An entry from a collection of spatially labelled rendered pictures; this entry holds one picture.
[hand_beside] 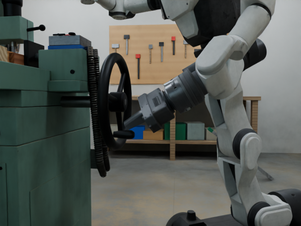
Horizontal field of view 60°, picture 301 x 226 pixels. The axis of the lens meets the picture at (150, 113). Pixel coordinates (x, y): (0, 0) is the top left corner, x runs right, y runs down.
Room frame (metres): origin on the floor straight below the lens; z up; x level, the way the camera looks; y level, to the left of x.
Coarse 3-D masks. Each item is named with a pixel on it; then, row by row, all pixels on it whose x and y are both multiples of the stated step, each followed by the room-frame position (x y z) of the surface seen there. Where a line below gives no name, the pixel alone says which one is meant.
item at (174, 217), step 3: (177, 213) 1.39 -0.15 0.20; (180, 213) 1.38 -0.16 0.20; (183, 213) 1.38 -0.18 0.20; (186, 213) 1.39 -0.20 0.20; (174, 216) 1.37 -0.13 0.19; (177, 216) 1.36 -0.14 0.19; (171, 219) 1.36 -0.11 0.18; (174, 219) 1.35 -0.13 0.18; (168, 222) 1.36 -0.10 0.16; (171, 222) 1.34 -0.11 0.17; (168, 225) 1.35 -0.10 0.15; (171, 225) 1.33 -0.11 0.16
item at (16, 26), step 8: (8, 16) 0.80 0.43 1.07; (16, 16) 0.80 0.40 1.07; (0, 24) 0.81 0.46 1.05; (8, 24) 0.80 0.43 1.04; (16, 24) 0.80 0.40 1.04; (24, 24) 0.82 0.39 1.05; (32, 24) 0.86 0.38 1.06; (0, 32) 0.81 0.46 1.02; (8, 32) 0.80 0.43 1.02; (16, 32) 0.80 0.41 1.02; (24, 32) 0.82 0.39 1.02; (32, 32) 0.86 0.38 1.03; (0, 40) 0.82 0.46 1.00; (8, 40) 0.82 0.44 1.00; (16, 40) 0.82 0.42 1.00; (32, 40) 0.86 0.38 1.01
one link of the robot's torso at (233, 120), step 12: (228, 60) 1.06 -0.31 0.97; (240, 60) 1.07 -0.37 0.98; (240, 72) 1.07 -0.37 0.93; (240, 84) 1.09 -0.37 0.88; (228, 96) 1.07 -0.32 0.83; (240, 96) 1.10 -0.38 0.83; (216, 108) 1.19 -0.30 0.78; (228, 108) 1.09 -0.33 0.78; (240, 108) 1.12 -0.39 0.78; (216, 120) 1.19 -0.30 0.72; (228, 120) 1.10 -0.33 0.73; (240, 120) 1.12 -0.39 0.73; (228, 132) 1.11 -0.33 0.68; (240, 132) 1.11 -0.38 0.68; (252, 132) 1.12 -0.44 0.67; (228, 144) 1.13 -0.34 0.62
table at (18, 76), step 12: (0, 72) 0.55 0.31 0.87; (12, 72) 0.59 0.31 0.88; (24, 72) 0.63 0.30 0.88; (36, 72) 0.68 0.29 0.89; (48, 72) 0.73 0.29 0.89; (0, 84) 0.55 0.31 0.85; (12, 84) 0.59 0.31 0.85; (24, 84) 0.63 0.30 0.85; (36, 84) 0.68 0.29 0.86; (48, 84) 0.73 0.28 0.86; (60, 84) 0.72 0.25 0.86; (72, 84) 0.72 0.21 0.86; (84, 84) 0.74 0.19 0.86
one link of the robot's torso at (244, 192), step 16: (240, 144) 1.09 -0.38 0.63; (256, 144) 1.09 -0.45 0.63; (224, 160) 1.19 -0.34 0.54; (240, 160) 1.20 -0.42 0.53; (256, 160) 1.09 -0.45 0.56; (224, 176) 1.21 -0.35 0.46; (240, 176) 1.10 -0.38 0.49; (240, 192) 1.13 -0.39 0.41; (256, 192) 1.16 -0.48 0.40; (240, 208) 1.17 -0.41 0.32; (256, 208) 1.14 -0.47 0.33
